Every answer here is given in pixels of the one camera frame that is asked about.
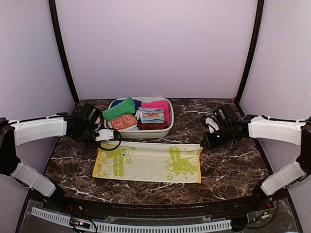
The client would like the light blue striped towel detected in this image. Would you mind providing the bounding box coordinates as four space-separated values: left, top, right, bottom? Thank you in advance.
135 107 165 124

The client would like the left black frame post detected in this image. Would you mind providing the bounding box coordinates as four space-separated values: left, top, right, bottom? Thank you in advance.
48 0 80 104

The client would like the blue rolled towel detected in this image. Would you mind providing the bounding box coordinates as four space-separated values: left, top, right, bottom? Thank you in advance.
111 99 142 110

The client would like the white slotted cable duct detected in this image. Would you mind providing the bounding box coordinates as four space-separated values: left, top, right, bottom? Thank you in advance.
31 207 232 233

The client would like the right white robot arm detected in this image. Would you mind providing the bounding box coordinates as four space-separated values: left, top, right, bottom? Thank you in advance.
201 104 311 211

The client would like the right black frame post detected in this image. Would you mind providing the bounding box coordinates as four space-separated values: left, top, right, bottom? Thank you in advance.
234 0 264 105

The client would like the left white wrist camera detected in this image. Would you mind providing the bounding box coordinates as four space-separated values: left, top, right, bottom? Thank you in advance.
95 129 114 142

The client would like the small circuit board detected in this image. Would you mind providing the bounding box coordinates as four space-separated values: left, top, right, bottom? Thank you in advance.
69 217 91 230

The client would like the orange cartoon rolled towel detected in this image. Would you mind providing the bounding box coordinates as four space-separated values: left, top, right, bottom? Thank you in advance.
107 114 138 131

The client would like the black frame post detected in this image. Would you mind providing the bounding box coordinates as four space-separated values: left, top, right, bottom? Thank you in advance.
48 0 80 104
234 0 264 105

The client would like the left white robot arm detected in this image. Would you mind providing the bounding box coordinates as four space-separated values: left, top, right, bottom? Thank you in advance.
0 103 121 212

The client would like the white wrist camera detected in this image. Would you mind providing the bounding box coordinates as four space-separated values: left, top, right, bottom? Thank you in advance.
204 117 219 133
95 129 114 142

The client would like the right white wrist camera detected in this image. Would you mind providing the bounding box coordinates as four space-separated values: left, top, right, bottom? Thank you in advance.
204 117 219 133

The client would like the dark red rolled towel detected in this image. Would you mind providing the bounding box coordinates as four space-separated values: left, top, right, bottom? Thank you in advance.
138 121 170 130

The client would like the pink rolled towel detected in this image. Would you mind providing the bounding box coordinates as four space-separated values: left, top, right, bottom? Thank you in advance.
141 100 170 123

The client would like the green microfiber towel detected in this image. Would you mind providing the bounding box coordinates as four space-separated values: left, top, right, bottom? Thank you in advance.
103 97 136 121

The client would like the cream yellow-green patterned towel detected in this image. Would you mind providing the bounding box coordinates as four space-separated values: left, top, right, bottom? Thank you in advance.
92 141 203 183

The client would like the white plastic basin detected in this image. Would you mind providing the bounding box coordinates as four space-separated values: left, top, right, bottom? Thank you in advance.
103 97 174 139

